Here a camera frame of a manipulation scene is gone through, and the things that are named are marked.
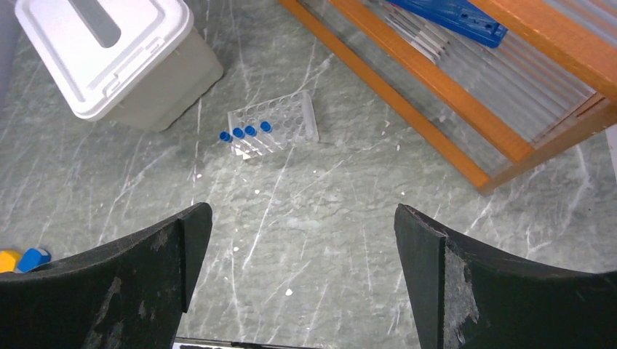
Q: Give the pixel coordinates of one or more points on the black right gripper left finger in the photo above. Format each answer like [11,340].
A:
[128,293]

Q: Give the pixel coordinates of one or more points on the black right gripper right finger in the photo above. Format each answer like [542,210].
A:
[468,294]

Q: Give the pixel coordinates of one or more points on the blue capped test tube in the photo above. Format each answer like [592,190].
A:
[276,137]
[262,140]
[243,138]
[238,148]

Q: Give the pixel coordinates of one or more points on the white bin lid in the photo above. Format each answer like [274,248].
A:
[97,52]

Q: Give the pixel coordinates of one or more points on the orange wooden shelf rack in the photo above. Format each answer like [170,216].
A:
[492,113]

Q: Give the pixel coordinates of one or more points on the beige plastic bin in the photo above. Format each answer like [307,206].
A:
[171,87]

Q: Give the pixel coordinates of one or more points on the clear acrylic tube rack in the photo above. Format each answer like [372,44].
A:
[292,115]

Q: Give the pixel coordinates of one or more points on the blue stapler on shelf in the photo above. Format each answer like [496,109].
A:
[459,16]

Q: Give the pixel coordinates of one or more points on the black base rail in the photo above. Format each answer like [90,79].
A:
[181,342]

